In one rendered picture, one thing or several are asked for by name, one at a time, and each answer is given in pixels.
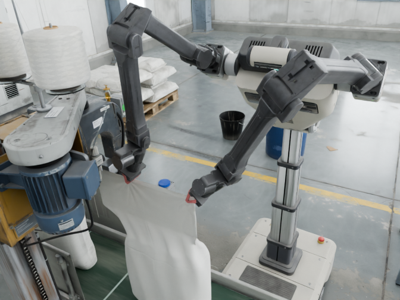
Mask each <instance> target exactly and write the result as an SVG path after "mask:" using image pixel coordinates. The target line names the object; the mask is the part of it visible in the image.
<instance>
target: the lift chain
mask: <svg viewBox="0 0 400 300"><path fill-rule="evenodd" d="M18 242H19V244H20V247H21V249H22V250H23V254H24V256H25V259H26V261H27V264H28V266H29V268H30V271H31V273H32V276H33V278H34V280H35V283H36V286H37V289H38V291H39V293H40V295H41V298H42V300H48V296H47V294H46V291H45V289H44V286H43V284H42V281H41V279H40V276H39V273H38V271H37V268H36V267H35V263H34V261H33V258H32V256H31V255H30V251H29V249H28V247H25V248H24V247H23V243H25V242H26V240H25V238H22V240H20V241H18Z"/></svg>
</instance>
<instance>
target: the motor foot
mask: <svg viewBox="0 0 400 300"><path fill-rule="evenodd" d="M7 189H25V188H24V185H23V182H22V180H21V177H20V174H19V170H18V165H15V164H13V163H11V162H10V161H9V160H7V161H5V162H3V163H1V164H0V192H3V191H5V190H7Z"/></svg>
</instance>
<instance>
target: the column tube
mask: <svg viewBox="0 0 400 300"><path fill-rule="evenodd" d="M3 154H5V151H4V148H3V146H2V143H1V140H0V156H1V155H3ZM29 237H32V238H31V239H30V240H29V241H28V242H27V245H28V244H30V243H33V242H37V241H38V240H37V237H36V235H35V232H34V230H33V231H32V232H30V233H29V234H28V235H26V236H25V237H24V238H25V240H27V239H28V238H29ZM28 249H29V251H30V255H31V256H32V258H33V261H34V263H35V267H36V268H37V272H38V273H39V276H40V279H41V281H42V284H43V286H44V289H45V291H46V294H47V296H48V300H60V299H59V297H58V294H57V291H56V289H55V286H54V283H53V281H52V278H51V275H50V273H49V270H48V267H47V265H46V262H45V259H44V257H43V253H42V251H41V248H40V246H39V244H35V245H32V246H28ZM0 271H1V273H2V275H3V277H4V280H5V282H6V284H7V286H8V288H9V290H10V292H11V294H12V297H13V299H14V300H42V298H41V295H40V293H39V291H38V288H37V286H36V283H35V280H34V278H33V276H32V273H31V271H30V268H29V266H28V264H27V261H26V259H25V256H24V254H23V250H22V249H21V247H20V244H19V242H17V243H16V245H14V246H13V247H9V246H8V245H6V244H4V243H3V242H1V241H0Z"/></svg>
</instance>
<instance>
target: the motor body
mask: <svg viewBox="0 0 400 300"><path fill-rule="evenodd" d="M71 163H72V159H71V156H70V153H69V152H68V153H66V154H65V155H64V156H63V158H62V159H61V160H60V161H59V162H57V163H55V164H53V165H50V166H48V167H44V168H27V167H25V166H21V165H18V170H19V174H20V177H21V180H22V182H23V185H24V188H25V191H26V193H27V197H28V199H29V202H30V205H31V207H32V209H33V213H34V215H35V218H36V221H37V223H38V226H39V228H40V229H41V230H42V231H43V232H45V233H47V234H50V235H61V234H65V233H68V232H70V231H72V230H74V229H75V228H77V227H78V226H79V225H80V224H81V223H82V221H83V219H84V217H85V208H84V203H83V200H82V199H69V198H68V196H67V194H66V192H65V188H64V184H63V180H62V176H63V175H64V173H65V172H66V171H67V169H68V168H69V164H71Z"/></svg>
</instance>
